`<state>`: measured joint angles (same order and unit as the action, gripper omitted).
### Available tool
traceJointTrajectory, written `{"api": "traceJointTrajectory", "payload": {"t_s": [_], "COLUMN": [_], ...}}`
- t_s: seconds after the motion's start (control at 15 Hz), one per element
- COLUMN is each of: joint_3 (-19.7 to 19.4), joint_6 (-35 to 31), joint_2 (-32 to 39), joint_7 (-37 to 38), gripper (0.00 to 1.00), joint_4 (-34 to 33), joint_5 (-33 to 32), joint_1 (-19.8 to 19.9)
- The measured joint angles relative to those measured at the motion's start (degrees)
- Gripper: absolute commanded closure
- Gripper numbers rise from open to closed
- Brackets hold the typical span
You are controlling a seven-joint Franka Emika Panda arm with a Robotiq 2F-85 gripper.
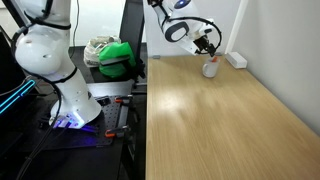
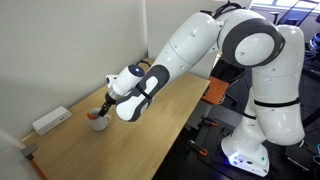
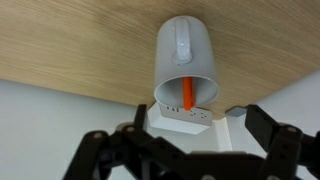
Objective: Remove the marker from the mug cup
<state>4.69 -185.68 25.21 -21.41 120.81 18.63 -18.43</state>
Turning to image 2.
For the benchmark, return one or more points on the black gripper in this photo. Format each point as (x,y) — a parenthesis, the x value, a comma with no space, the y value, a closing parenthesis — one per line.
(110,99)

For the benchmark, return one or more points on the orange grey marker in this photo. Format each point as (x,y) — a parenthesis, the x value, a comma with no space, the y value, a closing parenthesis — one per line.
(90,116)

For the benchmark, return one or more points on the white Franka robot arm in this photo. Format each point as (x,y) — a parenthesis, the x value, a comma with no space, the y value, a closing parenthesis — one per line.
(266,100)

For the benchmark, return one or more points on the white mug cup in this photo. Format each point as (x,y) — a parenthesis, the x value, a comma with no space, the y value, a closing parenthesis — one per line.
(100,123)

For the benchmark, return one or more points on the white power strip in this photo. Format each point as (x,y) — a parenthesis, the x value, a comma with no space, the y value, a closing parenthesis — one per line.
(51,120)

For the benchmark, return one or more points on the grey table edge clip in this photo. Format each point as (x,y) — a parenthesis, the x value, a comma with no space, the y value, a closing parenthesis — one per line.
(28,151)

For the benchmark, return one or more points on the orange black clamp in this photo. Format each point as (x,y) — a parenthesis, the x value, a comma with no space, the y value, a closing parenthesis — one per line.
(199,150)
(209,121)

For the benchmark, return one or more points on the orange seat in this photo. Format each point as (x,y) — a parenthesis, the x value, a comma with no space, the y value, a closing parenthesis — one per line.
(215,90)

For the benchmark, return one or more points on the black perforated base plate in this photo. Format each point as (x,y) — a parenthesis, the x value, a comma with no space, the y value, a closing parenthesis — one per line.
(216,143)

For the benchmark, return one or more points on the black frame stand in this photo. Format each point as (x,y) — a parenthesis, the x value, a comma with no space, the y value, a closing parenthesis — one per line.
(293,15)

